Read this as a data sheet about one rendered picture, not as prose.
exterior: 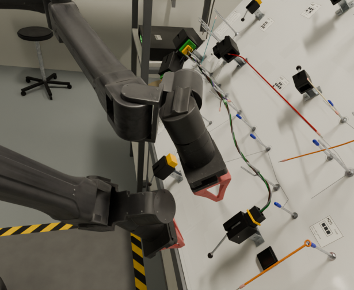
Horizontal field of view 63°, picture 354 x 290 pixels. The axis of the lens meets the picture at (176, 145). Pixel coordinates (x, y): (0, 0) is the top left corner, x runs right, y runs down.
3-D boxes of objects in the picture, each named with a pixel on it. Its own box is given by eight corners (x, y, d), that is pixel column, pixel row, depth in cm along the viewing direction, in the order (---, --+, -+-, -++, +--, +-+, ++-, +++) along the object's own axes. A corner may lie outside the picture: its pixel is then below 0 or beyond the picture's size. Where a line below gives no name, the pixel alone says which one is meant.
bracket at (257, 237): (249, 230, 71) (237, 224, 69) (257, 225, 71) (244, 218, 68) (257, 247, 68) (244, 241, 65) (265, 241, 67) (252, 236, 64)
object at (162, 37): (144, 61, 143) (144, 47, 139) (137, 35, 170) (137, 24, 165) (207, 62, 150) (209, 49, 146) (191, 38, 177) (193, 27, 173)
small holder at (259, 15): (245, 26, 113) (235, 15, 110) (261, 10, 110) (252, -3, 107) (250, 30, 110) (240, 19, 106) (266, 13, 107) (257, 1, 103)
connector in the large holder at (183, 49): (195, 45, 116) (188, 38, 114) (197, 48, 114) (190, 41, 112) (185, 56, 118) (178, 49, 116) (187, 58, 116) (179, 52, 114)
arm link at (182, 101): (153, 119, 40) (192, 110, 38) (159, 90, 45) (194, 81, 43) (171, 152, 44) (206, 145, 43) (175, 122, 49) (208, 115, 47)
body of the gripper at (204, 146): (210, 136, 53) (198, 106, 49) (229, 174, 46) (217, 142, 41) (178, 151, 54) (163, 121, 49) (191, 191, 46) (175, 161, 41)
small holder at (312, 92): (314, 72, 79) (302, 56, 75) (323, 95, 73) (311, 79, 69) (298, 80, 82) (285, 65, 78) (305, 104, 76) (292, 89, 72)
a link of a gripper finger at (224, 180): (227, 174, 56) (214, 141, 50) (241, 202, 51) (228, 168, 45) (195, 187, 57) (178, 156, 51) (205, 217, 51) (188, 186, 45)
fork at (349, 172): (357, 173, 59) (328, 142, 51) (349, 178, 60) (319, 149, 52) (350, 167, 61) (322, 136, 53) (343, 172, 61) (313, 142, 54)
